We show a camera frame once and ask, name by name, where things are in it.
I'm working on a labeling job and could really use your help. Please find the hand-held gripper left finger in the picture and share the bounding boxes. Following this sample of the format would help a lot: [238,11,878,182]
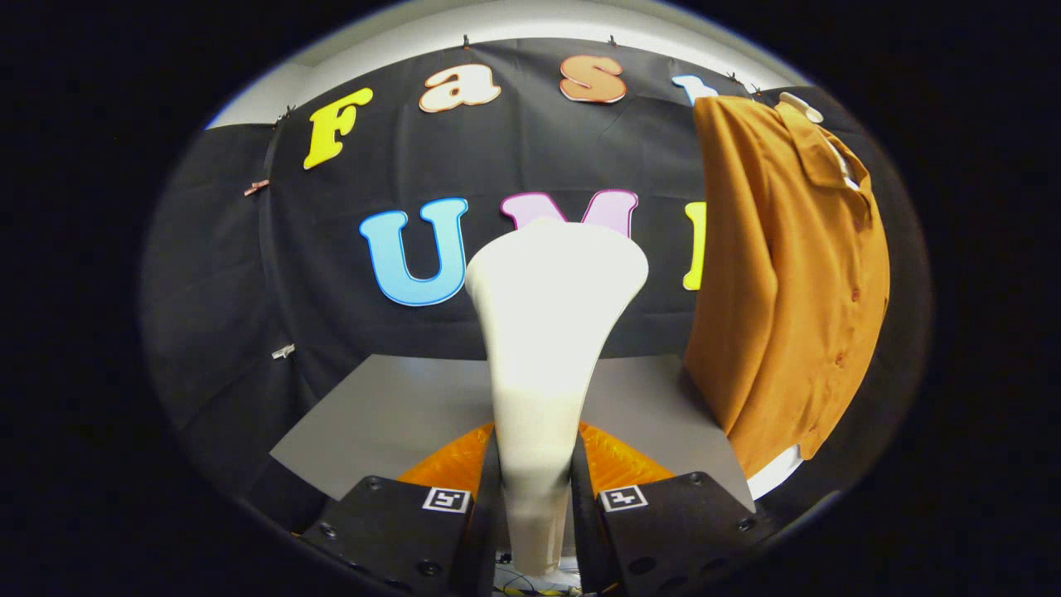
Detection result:
[298,423,504,597]

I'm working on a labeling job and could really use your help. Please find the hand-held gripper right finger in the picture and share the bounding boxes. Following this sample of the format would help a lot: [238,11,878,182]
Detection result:
[570,421,776,597]

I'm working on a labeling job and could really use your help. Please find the white garment steamer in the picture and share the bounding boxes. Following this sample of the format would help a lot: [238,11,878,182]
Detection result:
[464,217,650,581]

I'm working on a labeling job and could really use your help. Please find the orange-brown button shirt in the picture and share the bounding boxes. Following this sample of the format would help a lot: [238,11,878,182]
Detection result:
[681,93,892,480]

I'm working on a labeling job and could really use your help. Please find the black backdrop cloth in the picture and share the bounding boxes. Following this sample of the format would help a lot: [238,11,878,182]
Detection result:
[141,37,933,531]

